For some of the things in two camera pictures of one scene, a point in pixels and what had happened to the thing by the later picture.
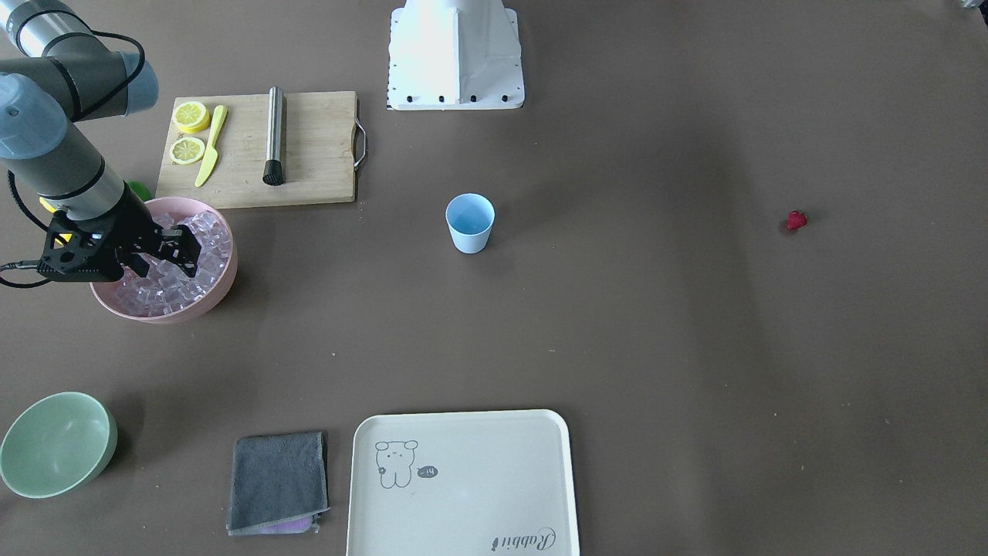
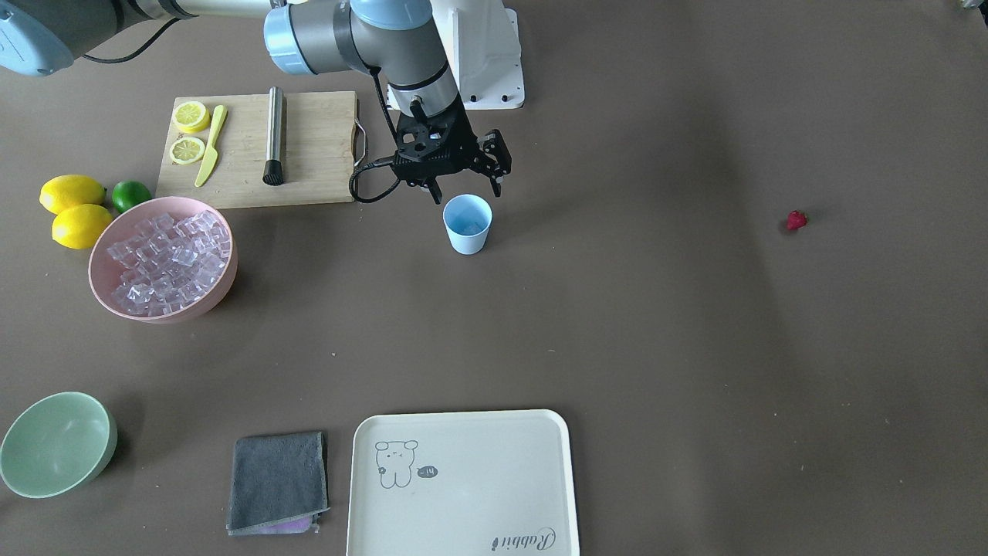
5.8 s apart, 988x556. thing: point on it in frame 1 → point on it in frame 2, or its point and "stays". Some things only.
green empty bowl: (55, 443) stays
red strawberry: (796, 219) stays
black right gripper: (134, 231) → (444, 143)
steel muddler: (273, 173) stays
